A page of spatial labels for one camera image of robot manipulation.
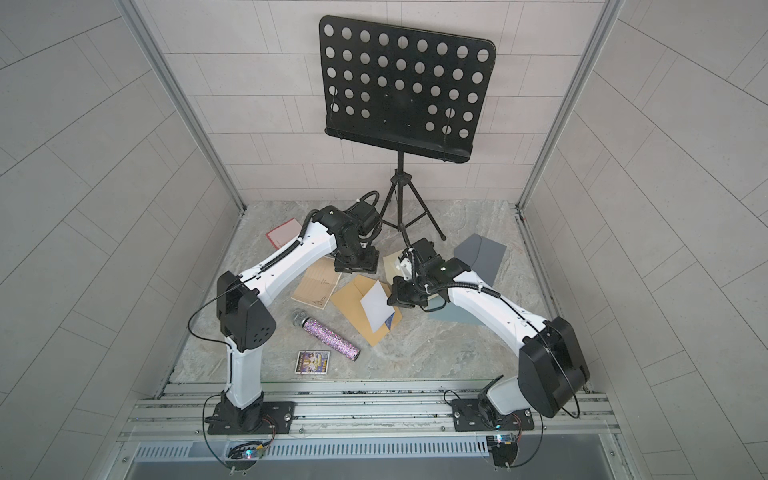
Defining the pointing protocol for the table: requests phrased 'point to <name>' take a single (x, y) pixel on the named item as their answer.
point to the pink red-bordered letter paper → (285, 233)
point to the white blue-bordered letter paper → (376, 308)
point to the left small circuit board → (246, 451)
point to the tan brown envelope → (348, 299)
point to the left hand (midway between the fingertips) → (372, 268)
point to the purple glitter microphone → (326, 335)
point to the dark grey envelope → (482, 256)
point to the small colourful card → (314, 362)
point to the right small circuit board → (504, 449)
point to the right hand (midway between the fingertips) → (387, 301)
